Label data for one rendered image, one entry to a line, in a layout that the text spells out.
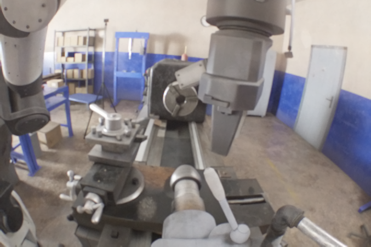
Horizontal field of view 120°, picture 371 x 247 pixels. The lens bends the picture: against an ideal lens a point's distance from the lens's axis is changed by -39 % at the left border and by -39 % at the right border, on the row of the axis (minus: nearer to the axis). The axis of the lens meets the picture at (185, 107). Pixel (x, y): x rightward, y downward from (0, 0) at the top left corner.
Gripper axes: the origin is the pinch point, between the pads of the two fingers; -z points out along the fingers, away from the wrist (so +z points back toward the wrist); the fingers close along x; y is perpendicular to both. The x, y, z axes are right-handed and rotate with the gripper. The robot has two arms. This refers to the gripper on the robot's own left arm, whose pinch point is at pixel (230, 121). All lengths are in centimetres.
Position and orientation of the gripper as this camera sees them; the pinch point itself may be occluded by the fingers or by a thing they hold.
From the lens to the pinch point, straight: 21.3
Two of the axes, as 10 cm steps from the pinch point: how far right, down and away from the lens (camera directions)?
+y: -8.7, -2.3, 4.3
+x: 4.8, -2.2, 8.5
